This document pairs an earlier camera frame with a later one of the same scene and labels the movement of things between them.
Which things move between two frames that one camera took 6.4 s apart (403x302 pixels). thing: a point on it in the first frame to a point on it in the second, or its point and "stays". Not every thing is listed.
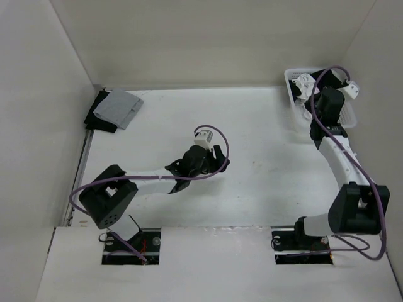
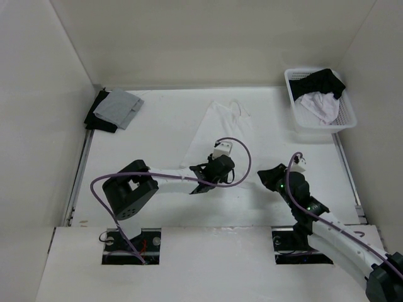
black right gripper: (319, 95) to (269, 176)
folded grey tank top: (118, 106) stays
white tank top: (301, 117) to (228, 122)
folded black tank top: (94, 121) stays
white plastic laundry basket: (347, 117) stays
